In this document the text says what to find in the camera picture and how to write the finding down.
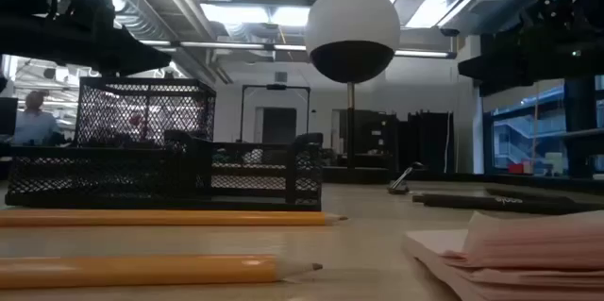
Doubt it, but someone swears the black aluminium table frame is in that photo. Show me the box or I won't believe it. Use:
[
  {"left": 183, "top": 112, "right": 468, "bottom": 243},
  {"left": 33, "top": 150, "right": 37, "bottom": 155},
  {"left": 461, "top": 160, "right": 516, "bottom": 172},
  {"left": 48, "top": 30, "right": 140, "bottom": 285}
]
[{"left": 323, "top": 167, "right": 604, "bottom": 194}]

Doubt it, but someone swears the person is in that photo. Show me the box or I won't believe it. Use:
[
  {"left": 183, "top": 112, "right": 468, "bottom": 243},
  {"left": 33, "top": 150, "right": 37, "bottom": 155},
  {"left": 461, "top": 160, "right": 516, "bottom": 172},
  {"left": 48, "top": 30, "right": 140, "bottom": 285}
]
[{"left": 12, "top": 89, "right": 61, "bottom": 147}]

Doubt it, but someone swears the black cabinet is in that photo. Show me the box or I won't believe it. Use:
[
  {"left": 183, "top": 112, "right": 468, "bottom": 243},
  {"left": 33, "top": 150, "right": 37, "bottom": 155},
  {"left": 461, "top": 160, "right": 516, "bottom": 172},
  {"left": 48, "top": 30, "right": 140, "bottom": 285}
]
[
  {"left": 338, "top": 109, "right": 398, "bottom": 169},
  {"left": 408, "top": 110, "right": 455, "bottom": 175}
]

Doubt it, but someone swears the pink sticky note pad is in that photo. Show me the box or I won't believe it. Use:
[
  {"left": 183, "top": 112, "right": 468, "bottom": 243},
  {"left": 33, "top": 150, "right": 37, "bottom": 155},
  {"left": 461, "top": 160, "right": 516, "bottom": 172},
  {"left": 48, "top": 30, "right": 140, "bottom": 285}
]
[{"left": 403, "top": 209, "right": 604, "bottom": 301}]

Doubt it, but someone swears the black background monitor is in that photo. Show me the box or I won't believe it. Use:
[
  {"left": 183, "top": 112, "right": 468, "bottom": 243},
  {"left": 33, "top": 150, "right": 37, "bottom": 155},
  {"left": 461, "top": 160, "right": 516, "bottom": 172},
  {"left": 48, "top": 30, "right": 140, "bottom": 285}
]
[{"left": 0, "top": 96, "right": 19, "bottom": 137}]

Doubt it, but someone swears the yellow wooden pencil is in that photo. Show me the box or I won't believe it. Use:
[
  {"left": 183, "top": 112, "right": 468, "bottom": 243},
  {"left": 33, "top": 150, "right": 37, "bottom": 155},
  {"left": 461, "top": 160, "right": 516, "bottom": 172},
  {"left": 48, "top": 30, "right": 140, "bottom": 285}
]
[
  {"left": 0, "top": 254, "right": 325, "bottom": 291},
  {"left": 0, "top": 209, "right": 349, "bottom": 228}
]

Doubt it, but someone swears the white hanging cable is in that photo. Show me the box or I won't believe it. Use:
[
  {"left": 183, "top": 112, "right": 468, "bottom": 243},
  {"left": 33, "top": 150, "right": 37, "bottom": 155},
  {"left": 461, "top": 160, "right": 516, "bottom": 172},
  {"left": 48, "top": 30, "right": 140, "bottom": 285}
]
[{"left": 443, "top": 110, "right": 453, "bottom": 175}]

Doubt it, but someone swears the black mesh desk organizer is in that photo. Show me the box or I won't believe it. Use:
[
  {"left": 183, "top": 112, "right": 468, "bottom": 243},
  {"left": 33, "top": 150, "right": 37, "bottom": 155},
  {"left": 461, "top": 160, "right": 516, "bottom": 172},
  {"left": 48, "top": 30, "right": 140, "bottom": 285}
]
[{"left": 4, "top": 76, "right": 325, "bottom": 212}]

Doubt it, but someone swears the black stand pole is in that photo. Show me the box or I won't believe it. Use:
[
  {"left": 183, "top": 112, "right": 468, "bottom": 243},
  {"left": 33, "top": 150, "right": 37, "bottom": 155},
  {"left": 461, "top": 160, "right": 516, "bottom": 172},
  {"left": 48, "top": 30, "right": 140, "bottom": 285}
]
[{"left": 563, "top": 76, "right": 598, "bottom": 179}]

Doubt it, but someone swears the black pen with white print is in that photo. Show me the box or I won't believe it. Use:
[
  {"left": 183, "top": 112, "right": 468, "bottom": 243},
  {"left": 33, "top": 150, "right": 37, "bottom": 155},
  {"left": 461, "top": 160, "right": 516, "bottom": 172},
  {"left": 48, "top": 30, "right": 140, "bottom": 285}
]
[{"left": 412, "top": 192, "right": 604, "bottom": 216}]

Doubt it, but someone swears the black background gantry stand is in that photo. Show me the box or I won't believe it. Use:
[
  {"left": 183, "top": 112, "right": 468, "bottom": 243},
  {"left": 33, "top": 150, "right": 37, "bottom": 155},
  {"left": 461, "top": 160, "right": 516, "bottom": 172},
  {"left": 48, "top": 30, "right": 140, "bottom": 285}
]
[{"left": 239, "top": 83, "right": 312, "bottom": 144}]

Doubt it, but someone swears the black binder clip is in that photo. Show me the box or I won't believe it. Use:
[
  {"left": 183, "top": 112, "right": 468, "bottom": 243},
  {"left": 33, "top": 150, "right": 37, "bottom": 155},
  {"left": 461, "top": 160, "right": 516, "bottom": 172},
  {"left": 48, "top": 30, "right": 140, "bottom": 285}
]
[{"left": 386, "top": 161, "right": 426, "bottom": 196}]

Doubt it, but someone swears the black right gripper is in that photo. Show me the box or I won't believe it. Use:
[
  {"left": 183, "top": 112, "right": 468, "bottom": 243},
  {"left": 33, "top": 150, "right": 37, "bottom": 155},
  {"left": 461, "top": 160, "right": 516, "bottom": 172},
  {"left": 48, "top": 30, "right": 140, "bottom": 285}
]
[{"left": 458, "top": 3, "right": 575, "bottom": 98}]

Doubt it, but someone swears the white globe lamp black base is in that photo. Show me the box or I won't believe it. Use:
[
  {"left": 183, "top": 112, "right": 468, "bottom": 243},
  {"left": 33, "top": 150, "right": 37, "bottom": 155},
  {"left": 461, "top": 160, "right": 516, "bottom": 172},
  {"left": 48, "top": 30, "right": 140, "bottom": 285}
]
[{"left": 304, "top": 0, "right": 402, "bottom": 184}]

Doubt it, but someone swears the long ceiling tube light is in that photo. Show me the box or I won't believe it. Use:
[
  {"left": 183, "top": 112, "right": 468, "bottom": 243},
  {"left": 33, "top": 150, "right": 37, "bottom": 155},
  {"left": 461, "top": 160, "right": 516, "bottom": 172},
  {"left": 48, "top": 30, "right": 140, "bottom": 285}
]
[{"left": 139, "top": 39, "right": 458, "bottom": 60}]

